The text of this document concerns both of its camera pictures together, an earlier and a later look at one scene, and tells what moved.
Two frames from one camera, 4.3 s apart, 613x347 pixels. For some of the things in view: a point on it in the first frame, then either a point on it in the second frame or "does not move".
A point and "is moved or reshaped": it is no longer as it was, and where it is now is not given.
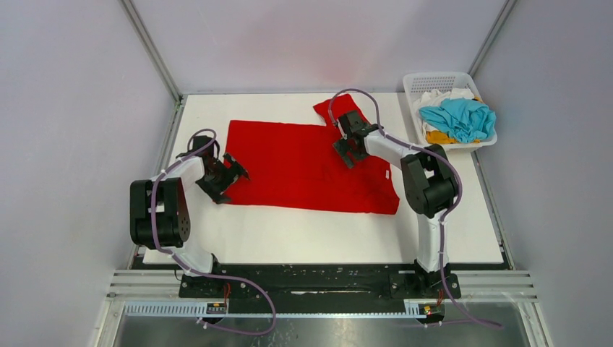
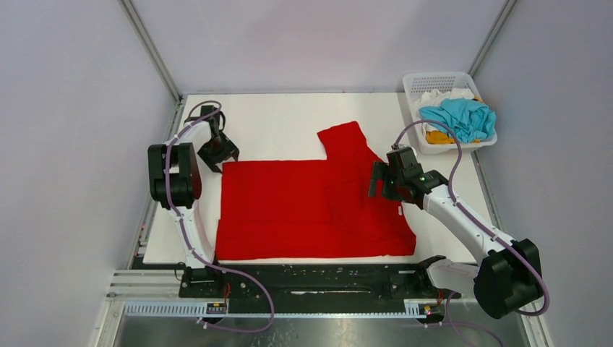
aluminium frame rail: (484, 293) does not move
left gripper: (215, 191) → (212, 160)
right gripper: (350, 145) → (386, 177)
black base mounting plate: (317, 283) does not move
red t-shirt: (295, 166) is moved or reshaped
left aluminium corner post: (150, 49) does not move
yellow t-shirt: (439, 137) does not move
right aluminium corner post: (491, 37) does not move
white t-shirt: (434, 98) does not move
